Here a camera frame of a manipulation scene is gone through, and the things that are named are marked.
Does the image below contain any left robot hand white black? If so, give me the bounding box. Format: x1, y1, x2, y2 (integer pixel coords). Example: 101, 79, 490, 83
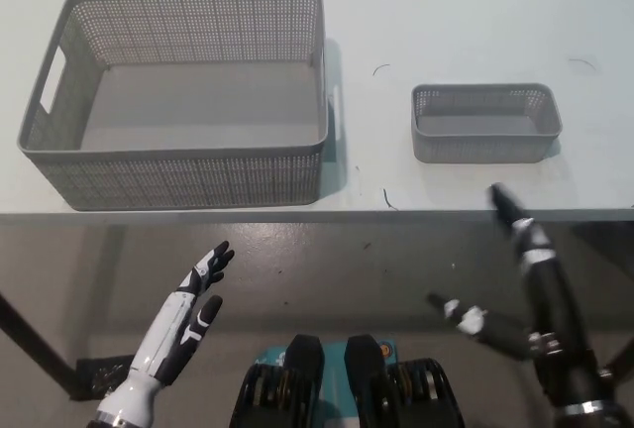
127, 241, 236, 389

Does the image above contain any small grey perforated basket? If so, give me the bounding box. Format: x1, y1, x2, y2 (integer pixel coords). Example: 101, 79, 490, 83
410, 82, 564, 165

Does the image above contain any black table foot plate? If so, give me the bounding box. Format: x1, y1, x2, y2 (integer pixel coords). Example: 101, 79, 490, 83
75, 356, 134, 400

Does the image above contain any black ribbed robot body block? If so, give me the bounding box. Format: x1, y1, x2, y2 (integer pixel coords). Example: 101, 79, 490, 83
344, 334, 466, 428
230, 333, 327, 428

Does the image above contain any black table leg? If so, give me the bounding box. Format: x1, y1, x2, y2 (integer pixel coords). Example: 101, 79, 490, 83
0, 290, 84, 402

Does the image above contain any large grey perforated basket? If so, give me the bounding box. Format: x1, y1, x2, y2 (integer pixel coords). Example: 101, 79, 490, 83
17, 0, 343, 212

